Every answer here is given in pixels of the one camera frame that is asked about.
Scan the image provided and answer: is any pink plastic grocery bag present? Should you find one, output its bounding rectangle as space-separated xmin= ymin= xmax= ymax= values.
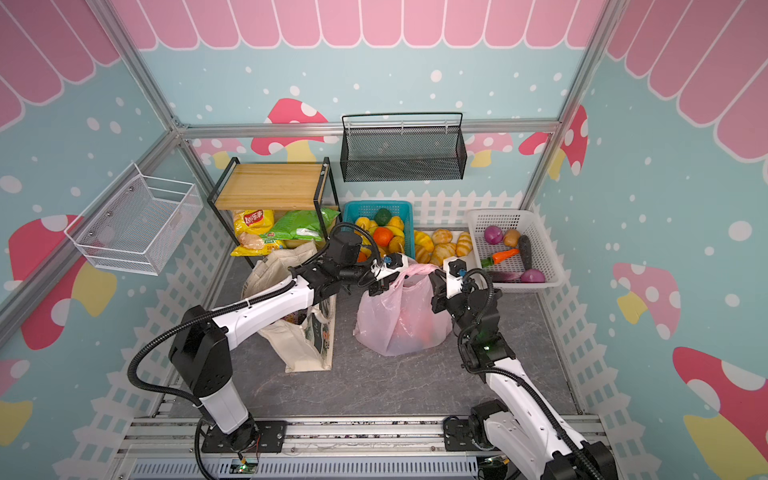
xmin=353 ymin=264 xmax=452 ymax=356

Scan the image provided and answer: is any beige canvas tote bag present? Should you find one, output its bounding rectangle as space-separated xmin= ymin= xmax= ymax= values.
xmin=242 ymin=241 xmax=337 ymax=373

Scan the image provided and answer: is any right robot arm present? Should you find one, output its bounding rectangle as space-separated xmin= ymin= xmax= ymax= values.
xmin=429 ymin=261 xmax=619 ymax=479

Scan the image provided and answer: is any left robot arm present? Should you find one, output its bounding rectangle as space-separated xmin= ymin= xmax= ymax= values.
xmin=127 ymin=222 xmax=409 ymax=435

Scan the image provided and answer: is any orange tomato fruit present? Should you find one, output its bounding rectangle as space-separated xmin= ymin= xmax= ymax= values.
xmin=373 ymin=227 xmax=394 ymax=248

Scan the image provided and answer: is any long striped croissant bread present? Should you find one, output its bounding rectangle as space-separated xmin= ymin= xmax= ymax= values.
xmin=430 ymin=243 xmax=457 ymax=267

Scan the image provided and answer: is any small orange carrot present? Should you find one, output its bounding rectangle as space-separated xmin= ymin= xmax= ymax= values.
xmin=481 ymin=248 xmax=520 ymax=268

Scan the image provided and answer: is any banana bunch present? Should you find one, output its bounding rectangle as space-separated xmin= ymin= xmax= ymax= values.
xmin=355 ymin=217 xmax=406 ymax=256

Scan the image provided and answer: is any small striped bread roll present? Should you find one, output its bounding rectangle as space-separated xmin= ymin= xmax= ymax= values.
xmin=456 ymin=232 xmax=473 ymax=257

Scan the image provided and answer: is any striped yellow bread roll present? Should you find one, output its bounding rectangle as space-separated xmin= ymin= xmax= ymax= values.
xmin=414 ymin=230 xmax=434 ymax=253

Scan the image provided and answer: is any green avocado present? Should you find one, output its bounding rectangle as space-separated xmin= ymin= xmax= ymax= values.
xmin=373 ymin=208 xmax=393 ymax=227

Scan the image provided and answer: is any round beige bread bun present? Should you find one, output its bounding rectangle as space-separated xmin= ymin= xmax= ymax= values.
xmin=431 ymin=229 xmax=454 ymax=245

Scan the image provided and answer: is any teal plastic fruit basket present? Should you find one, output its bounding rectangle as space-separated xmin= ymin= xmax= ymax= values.
xmin=343 ymin=199 xmax=415 ymax=258

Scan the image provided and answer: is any purple onion back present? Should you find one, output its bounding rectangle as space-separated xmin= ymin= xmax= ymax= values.
xmin=483 ymin=225 xmax=505 ymax=245

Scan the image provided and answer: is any purple onion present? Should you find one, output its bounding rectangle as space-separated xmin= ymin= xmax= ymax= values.
xmin=520 ymin=268 xmax=547 ymax=283
xmin=483 ymin=225 xmax=505 ymax=245

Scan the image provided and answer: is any white plastic vegetable basket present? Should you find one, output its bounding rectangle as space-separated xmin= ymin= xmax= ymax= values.
xmin=465 ymin=208 xmax=565 ymax=293

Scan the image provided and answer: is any brown potato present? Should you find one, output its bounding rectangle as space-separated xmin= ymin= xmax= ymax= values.
xmin=503 ymin=229 xmax=522 ymax=248

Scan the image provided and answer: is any purple onion front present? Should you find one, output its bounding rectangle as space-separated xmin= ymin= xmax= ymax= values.
xmin=520 ymin=268 xmax=547 ymax=283

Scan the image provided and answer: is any green snack bag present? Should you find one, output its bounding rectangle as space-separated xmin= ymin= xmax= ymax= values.
xmin=262 ymin=208 xmax=339 ymax=241

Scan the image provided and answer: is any yellow chips bag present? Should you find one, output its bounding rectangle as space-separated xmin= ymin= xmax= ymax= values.
xmin=231 ymin=209 xmax=286 ymax=257

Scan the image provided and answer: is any black mesh wall basket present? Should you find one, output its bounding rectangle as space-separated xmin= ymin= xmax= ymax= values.
xmin=340 ymin=111 xmax=468 ymax=182

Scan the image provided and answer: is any wooden black-frame shelf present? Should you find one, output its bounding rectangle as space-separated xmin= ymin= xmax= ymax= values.
xmin=207 ymin=157 xmax=340 ymax=241

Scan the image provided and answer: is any white wire wall basket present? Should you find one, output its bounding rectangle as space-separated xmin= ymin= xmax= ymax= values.
xmin=64 ymin=164 xmax=203 ymax=276

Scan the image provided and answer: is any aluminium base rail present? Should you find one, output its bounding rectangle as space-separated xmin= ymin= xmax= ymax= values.
xmin=107 ymin=416 xmax=619 ymax=480

